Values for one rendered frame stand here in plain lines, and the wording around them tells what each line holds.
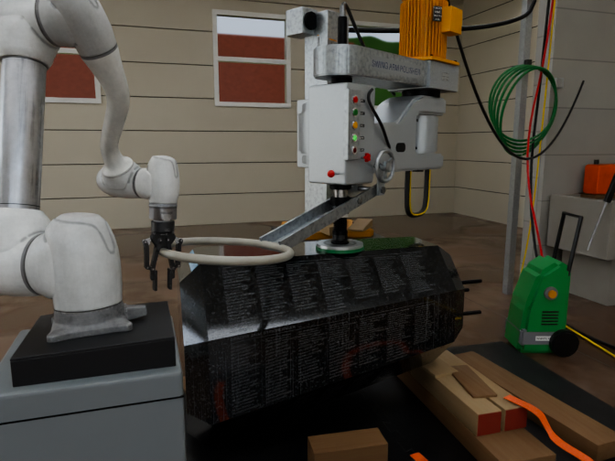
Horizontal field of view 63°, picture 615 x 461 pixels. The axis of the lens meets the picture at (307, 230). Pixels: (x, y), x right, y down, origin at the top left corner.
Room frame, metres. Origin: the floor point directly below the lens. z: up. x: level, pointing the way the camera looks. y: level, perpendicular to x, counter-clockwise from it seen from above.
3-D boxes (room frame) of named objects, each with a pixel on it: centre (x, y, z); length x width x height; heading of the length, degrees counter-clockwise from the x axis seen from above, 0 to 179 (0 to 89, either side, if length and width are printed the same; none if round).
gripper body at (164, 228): (1.65, 0.48, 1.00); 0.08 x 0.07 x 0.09; 123
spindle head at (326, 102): (2.30, -0.20, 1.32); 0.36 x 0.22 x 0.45; 137
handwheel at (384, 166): (2.25, -0.32, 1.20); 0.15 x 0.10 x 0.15; 137
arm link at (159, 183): (1.66, 0.49, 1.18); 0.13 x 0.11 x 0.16; 72
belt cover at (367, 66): (2.50, -0.39, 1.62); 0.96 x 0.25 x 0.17; 137
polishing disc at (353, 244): (2.24, -0.15, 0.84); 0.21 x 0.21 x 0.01
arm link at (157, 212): (1.65, 0.48, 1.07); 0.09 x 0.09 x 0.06
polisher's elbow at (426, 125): (2.73, -0.60, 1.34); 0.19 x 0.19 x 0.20
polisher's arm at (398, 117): (2.52, -0.42, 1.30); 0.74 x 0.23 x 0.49; 137
